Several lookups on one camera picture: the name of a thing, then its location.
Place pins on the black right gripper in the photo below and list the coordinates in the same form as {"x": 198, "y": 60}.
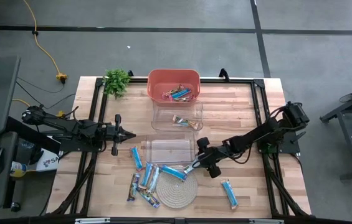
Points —
{"x": 213, "y": 154}

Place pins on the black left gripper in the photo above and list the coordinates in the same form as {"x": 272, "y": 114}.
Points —
{"x": 116, "y": 137}

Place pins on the silver blue granola bar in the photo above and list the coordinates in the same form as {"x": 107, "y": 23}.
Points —
{"x": 188, "y": 169}

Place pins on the brown orange granola bar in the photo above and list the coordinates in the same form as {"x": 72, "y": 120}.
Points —
{"x": 185, "y": 122}

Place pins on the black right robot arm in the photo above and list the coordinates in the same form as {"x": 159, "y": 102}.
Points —
{"x": 256, "y": 135}

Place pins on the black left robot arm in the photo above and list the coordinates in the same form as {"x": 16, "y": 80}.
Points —
{"x": 82, "y": 132}

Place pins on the light blue granola bar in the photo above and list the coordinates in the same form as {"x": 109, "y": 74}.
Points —
{"x": 154, "y": 179}

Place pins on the clear plastic bin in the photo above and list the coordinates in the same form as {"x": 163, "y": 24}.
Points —
{"x": 163, "y": 119}
{"x": 171, "y": 149}

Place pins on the round woven beige mat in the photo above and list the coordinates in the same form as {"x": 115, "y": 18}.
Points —
{"x": 177, "y": 194}

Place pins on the green artificial plant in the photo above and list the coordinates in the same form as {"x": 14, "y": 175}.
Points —
{"x": 116, "y": 82}

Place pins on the black table clamp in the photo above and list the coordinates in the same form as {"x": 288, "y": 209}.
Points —
{"x": 129, "y": 73}
{"x": 224, "y": 74}

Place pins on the salmon plastic basket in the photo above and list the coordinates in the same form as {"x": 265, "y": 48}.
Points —
{"x": 163, "y": 79}

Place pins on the white printed bag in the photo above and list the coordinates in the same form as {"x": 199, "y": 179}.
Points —
{"x": 49, "y": 161}

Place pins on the yellow white bottle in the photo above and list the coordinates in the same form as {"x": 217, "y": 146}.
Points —
{"x": 18, "y": 169}

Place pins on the black caster wheel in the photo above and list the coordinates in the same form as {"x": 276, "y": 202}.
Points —
{"x": 15, "y": 207}

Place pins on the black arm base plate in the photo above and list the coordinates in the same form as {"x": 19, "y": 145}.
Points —
{"x": 69, "y": 146}
{"x": 291, "y": 148}

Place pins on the silver metal bracket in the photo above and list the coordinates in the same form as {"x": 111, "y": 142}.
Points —
{"x": 266, "y": 221}
{"x": 91, "y": 221}

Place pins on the black metal desk frame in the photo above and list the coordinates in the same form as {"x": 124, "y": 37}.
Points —
{"x": 349, "y": 137}

